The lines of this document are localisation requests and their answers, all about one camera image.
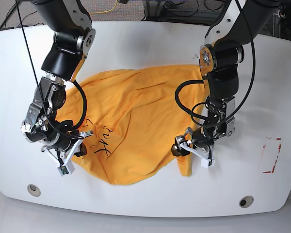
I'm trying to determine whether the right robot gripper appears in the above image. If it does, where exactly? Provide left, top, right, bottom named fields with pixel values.
left=21, top=116, right=94, bottom=166

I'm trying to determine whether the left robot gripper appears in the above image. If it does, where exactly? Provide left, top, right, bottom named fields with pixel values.
left=171, top=122, right=235, bottom=159

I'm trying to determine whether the orange yellow t-shirt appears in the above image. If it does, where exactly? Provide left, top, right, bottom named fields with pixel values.
left=55, top=65, right=210, bottom=186

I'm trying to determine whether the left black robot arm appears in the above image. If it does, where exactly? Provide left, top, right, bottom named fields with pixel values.
left=171, top=0, right=281, bottom=167

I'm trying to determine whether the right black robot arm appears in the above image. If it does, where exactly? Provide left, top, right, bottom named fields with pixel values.
left=21, top=0, right=96, bottom=169

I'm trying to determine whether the red tape rectangle marking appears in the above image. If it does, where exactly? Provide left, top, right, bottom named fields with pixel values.
left=259, top=137, right=282, bottom=174

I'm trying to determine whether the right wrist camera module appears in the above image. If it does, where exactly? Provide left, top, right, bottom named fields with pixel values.
left=57, top=163, right=75, bottom=176

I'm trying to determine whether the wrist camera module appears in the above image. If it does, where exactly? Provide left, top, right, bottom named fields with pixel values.
left=57, top=163, right=75, bottom=176
left=201, top=157, right=215, bottom=169

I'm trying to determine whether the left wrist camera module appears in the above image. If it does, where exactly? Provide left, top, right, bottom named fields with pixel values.
left=201, top=157, right=215, bottom=169

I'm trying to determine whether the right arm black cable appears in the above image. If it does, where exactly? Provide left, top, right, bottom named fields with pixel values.
left=14, top=0, right=88, bottom=136

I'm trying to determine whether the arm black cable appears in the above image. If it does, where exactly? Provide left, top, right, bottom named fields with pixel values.
left=14, top=0, right=88, bottom=136
left=174, top=0, right=256, bottom=129

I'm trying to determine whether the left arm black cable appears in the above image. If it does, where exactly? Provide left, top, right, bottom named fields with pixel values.
left=174, top=0, right=256, bottom=129

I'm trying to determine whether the left table cable grommet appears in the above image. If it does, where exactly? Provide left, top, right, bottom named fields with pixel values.
left=27, top=184, right=41, bottom=197

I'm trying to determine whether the table cable grommet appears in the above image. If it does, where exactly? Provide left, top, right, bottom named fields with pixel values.
left=239, top=196, right=254, bottom=208
left=27, top=184, right=41, bottom=197

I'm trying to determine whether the right table cable grommet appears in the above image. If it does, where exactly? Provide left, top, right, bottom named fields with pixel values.
left=239, top=196, right=254, bottom=208

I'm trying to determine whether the yellow cable on floor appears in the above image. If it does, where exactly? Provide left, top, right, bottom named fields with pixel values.
left=89, top=0, right=118, bottom=15

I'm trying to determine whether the black cable on floor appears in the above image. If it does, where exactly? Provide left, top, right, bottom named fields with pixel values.
left=0, top=0, right=44, bottom=29

